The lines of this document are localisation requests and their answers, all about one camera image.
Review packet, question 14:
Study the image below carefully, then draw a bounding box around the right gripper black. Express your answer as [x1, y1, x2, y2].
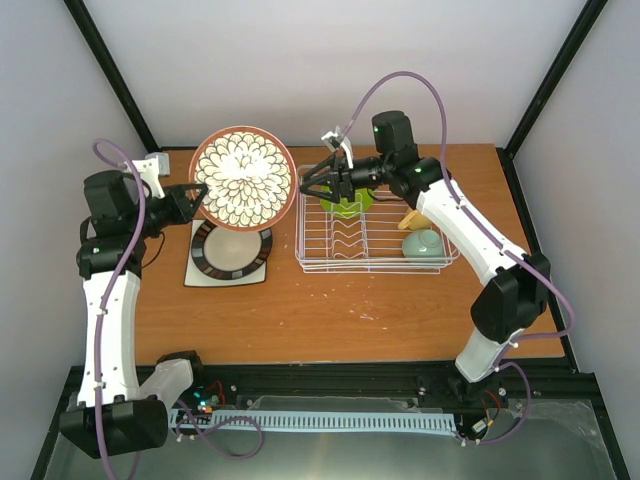
[299, 155, 391, 205]

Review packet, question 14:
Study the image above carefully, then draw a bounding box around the green plastic plate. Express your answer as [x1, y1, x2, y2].
[320, 189, 373, 219]

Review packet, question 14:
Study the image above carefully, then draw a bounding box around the patterned round plate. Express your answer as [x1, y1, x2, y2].
[188, 126, 298, 231]

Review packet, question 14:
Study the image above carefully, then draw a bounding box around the white wire dish rack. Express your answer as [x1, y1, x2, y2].
[295, 188, 460, 275]

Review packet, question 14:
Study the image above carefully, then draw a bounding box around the dark brown round plate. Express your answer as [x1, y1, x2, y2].
[189, 219, 274, 280]

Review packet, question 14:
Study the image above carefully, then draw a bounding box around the white square plate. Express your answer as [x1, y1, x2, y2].
[182, 219, 269, 289]

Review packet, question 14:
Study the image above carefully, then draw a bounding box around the yellow ceramic mug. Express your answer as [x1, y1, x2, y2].
[398, 209, 432, 231]

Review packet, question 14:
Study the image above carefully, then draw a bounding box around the light green ceramic bowl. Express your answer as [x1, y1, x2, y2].
[402, 229, 445, 260]

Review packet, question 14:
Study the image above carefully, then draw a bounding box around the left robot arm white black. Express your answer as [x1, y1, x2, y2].
[60, 170, 208, 459]

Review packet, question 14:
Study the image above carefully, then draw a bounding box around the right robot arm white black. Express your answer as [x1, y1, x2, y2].
[300, 111, 550, 384]

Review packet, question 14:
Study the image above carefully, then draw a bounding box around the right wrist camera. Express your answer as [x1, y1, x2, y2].
[321, 126, 354, 170]

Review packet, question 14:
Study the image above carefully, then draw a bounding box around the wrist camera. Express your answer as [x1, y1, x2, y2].
[123, 152, 170, 202]
[321, 126, 354, 170]

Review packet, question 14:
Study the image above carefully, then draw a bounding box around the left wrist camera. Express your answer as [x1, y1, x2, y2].
[123, 152, 170, 202]

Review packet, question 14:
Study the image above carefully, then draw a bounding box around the black frame rail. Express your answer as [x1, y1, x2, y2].
[64, 359, 601, 416]

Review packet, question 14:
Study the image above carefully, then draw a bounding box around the light blue cable duct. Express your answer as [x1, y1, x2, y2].
[197, 410, 456, 436]

